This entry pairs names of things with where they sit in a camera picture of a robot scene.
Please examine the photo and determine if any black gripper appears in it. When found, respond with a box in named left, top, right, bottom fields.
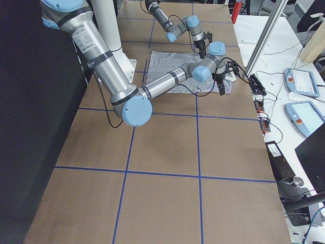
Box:
left=194, top=40, right=207, bottom=58
left=215, top=74, right=225, bottom=96

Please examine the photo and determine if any blue white striped polo shirt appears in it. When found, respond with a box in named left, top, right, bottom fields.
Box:
left=146, top=50, right=235, bottom=95

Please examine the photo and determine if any black monitor arm base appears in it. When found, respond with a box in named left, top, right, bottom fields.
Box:
left=277, top=181, right=324, bottom=227

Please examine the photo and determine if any far grey orange USB hub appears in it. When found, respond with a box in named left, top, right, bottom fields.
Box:
left=253, top=100, right=265, bottom=113

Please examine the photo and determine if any grey orange usb hub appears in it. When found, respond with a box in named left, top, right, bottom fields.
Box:
left=259, top=117, right=271, bottom=134
left=253, top=100, right=265, bottom=113

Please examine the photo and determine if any near grey orange USB hub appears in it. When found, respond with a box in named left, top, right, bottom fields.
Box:
left=259, top=117, right=271, bottom=134

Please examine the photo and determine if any red cylinder tube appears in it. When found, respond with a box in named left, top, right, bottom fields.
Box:
left=231, top=0, right=242, bottom=24

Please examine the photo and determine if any upper blue teach pendant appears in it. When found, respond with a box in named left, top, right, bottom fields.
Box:
left=285, top=68, right=320, bottom=98

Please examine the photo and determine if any blue teach pendant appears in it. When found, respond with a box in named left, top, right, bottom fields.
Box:
left=285, top=68, right=320, bottom=98
left=284, top=101, right=324, bottom=137

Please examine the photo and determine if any lower blue teach pendant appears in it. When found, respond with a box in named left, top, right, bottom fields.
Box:
left=284, top=101, right=324, bottom=137

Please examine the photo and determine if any black box with white label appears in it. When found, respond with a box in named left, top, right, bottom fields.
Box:
left=265, top=141, right=295, bottom=181

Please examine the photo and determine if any beige wooden board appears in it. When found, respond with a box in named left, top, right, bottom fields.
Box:
left=300, top=14, right=324, bottom=63

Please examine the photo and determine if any black monitor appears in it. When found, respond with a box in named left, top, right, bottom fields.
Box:
left=295, top=124, right=325, bottom=193

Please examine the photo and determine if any silver round knob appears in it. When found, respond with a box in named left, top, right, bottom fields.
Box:
left=292, top=176, right=304, bottom=188

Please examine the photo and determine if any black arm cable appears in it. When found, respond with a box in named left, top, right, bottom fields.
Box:
left=96, top=57, right=254, bottom=129
left=139, top=0, right=196, bottom=51

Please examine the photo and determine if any aluminium frame post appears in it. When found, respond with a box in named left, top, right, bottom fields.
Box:
left=245, top=0, right=288, bottom=75

